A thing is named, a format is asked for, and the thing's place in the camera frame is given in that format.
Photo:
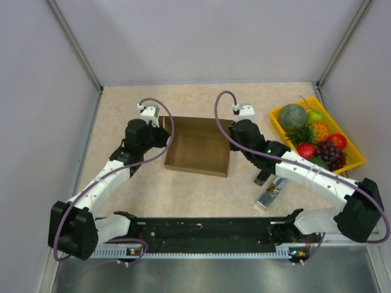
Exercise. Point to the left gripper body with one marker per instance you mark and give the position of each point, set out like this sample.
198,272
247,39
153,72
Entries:
155,138

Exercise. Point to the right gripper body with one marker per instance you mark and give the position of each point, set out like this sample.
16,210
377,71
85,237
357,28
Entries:
234,147

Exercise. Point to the brown cardboard box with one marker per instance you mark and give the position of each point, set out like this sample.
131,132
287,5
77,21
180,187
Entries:
198,146

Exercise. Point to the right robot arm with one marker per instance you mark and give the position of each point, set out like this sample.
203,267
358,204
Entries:
356,205

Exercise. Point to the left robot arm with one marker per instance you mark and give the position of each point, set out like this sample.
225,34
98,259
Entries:
100,186

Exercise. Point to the black rectangular bar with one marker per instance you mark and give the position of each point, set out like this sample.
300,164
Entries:
262,177

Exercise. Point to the grey-green melon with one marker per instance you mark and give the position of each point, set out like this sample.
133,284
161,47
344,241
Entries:
292,117

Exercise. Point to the red apple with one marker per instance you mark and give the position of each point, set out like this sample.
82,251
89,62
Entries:
338,140
306,150

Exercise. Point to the green apple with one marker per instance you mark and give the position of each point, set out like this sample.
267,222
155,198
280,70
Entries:
314,116

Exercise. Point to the orange pineapple toy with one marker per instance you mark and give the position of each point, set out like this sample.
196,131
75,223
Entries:
318,132

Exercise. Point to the green lime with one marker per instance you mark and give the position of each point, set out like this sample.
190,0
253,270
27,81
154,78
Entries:
319,162

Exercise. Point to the purple grapes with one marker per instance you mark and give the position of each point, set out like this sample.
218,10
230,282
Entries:
331,154

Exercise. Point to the yellow plastic tray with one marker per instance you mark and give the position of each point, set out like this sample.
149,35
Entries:
308,129

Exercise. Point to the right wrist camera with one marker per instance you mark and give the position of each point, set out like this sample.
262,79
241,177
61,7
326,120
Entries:
244,112

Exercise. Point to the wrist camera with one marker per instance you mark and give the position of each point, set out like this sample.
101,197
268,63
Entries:
149,115
244,112

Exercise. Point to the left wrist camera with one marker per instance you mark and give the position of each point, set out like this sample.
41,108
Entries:
149,115

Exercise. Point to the aluminium rail frame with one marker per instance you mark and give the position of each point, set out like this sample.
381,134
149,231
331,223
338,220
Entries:
138,248

